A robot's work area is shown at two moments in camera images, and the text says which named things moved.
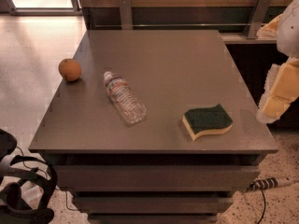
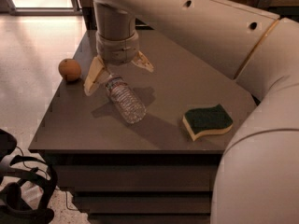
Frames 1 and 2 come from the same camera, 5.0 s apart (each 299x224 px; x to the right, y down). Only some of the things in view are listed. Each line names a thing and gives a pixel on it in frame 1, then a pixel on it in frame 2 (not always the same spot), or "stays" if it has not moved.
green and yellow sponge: (206, 121) stays
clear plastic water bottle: (131, 109) stays
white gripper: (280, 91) -> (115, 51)
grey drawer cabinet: (151, 172) stays
